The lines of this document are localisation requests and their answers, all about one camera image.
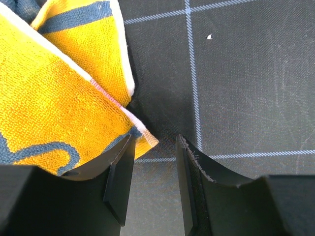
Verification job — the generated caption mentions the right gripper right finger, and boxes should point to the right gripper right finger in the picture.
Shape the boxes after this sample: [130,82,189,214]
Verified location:
[176,135,252,236]

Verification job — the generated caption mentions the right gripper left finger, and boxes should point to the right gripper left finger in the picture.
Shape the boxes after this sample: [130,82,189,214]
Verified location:
[62,135,135,227]

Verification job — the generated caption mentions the blue patterned towel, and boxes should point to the blue patterned towel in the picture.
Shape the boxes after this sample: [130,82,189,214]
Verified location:
[0,0,158,175]

